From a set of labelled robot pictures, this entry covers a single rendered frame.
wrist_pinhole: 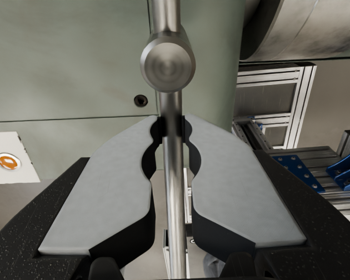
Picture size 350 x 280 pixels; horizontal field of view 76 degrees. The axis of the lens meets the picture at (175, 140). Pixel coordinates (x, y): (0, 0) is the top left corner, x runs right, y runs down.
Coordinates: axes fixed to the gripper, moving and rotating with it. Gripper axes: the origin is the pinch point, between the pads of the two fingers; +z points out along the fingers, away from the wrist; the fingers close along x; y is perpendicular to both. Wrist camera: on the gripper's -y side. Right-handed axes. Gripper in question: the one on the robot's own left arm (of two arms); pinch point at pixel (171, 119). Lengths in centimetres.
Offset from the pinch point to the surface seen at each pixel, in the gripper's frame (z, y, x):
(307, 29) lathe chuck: 16.5, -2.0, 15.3
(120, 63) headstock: 11.1, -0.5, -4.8
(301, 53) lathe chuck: 20.3, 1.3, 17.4
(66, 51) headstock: 11.1, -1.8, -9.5
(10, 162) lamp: 10.7, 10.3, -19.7
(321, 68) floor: 137, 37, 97
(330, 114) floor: 137, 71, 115
